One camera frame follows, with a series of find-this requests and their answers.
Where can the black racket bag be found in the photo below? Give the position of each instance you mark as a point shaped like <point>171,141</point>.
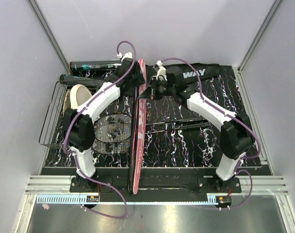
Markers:
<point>182,75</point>

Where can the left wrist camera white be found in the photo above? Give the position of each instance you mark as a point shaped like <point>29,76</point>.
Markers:
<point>123,56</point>

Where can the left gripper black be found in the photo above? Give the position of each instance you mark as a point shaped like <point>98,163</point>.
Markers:
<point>140,79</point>

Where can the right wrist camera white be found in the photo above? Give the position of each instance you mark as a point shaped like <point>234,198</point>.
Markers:
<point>161,71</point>

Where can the black teal shuttlecock tube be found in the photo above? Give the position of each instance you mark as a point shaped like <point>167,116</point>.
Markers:
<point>94,65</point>

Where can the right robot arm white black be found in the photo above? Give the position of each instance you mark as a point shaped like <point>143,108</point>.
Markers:
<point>236,135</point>

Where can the pink racket cover bag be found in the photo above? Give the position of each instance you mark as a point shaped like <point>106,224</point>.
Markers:
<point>138,139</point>

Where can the black wire basket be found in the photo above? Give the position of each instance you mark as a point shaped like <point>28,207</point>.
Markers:
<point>51,134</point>

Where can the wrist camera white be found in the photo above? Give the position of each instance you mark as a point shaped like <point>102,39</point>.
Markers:
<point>161,71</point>
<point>123,56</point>

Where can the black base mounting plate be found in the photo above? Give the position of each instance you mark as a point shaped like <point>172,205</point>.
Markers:
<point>191,183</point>

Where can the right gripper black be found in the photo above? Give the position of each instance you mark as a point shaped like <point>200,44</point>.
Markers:
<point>150,93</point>

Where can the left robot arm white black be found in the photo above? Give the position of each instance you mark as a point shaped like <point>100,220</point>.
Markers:
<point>86,130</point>

